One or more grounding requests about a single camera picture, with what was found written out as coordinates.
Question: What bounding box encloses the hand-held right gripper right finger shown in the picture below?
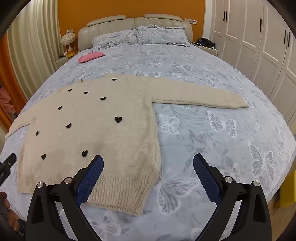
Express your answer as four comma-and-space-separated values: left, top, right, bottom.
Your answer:
193, 153, 272, 241

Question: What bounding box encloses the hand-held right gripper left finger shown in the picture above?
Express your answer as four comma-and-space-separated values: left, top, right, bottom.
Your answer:
25, 155, 104, 241

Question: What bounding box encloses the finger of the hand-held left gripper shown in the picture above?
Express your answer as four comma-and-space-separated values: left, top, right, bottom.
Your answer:
0, 153, 17, 186

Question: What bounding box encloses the beige sweater with black hearts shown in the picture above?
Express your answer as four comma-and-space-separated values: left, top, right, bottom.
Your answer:
5, 75, 250, 217

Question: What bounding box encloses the person's left hand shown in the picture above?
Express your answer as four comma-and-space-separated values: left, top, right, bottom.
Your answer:
0, 192, 20, 231

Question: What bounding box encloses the grey butterfly print bedspread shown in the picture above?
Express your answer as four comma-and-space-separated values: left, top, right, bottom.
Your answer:
0, 43, 296, 241

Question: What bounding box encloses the pink clothing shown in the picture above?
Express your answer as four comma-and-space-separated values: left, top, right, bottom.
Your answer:
0, 88, 16, 114

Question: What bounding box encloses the yellow storage box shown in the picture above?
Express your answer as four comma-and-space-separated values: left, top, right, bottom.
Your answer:
279, 170, 296, 208

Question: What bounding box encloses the orange curtain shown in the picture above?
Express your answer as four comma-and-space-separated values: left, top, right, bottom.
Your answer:
0, 35, 28, 126

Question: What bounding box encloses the white nightstand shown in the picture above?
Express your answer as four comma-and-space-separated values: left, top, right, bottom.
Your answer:
196, 44, 219, 56
55, 54, 77, 70

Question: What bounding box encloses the pink pouch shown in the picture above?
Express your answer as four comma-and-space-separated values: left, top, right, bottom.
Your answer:
77, 52, 106, 63

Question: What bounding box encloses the cream curtain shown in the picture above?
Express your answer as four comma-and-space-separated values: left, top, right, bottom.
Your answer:
7, 0, 62, 100

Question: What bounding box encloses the dark bag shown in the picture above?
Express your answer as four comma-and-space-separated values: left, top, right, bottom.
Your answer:
198, 37, 216, 49

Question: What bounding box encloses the white fluffy ornament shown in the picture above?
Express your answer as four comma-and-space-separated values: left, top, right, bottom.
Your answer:
60, 30, 76, 52

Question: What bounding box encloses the white wardrobe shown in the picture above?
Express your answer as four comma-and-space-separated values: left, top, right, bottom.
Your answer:
209, 0, 296, 126

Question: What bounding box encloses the beige padded headboard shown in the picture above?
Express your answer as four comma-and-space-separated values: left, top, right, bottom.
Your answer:
78, 13, 193, 52

